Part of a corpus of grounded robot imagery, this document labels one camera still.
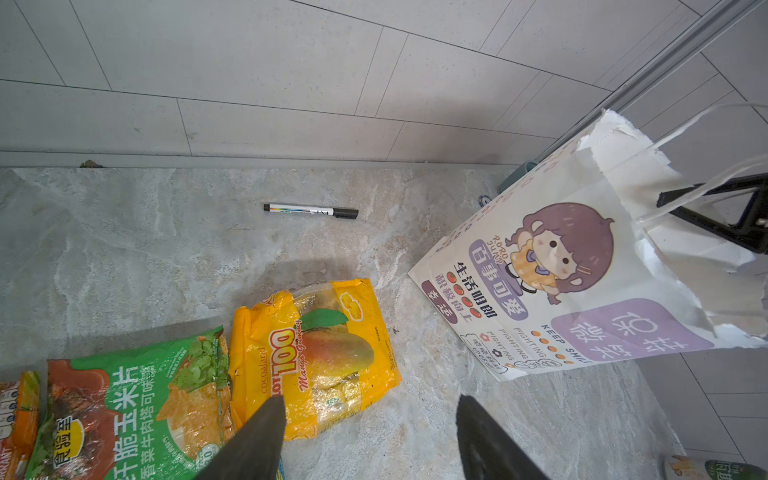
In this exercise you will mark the green chip snack bag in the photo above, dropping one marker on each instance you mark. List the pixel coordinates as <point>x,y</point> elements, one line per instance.
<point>161,411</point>

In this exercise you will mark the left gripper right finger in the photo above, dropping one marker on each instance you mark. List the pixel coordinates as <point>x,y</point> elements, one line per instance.
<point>486,450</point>

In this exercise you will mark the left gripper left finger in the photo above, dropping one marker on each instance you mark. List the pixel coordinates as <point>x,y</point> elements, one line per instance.
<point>255,450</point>

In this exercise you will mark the white printed paper bag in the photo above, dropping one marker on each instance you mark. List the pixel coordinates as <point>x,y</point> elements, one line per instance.
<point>577,264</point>

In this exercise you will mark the teal ceramic cup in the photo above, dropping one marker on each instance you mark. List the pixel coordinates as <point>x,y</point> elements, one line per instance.
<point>516,175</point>

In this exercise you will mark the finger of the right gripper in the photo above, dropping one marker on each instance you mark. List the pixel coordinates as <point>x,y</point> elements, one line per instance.
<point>735,211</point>

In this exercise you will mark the pink orange candy bag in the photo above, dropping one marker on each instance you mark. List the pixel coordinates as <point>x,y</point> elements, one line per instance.
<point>20,406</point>

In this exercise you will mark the right aluminium corner post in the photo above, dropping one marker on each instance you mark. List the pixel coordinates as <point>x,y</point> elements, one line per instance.
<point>692,41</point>

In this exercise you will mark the yellow snack package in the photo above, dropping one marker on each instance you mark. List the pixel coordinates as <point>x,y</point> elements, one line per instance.
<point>324,349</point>

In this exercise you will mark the black white marker pen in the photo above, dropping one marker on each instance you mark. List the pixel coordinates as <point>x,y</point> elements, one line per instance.
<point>336,212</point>

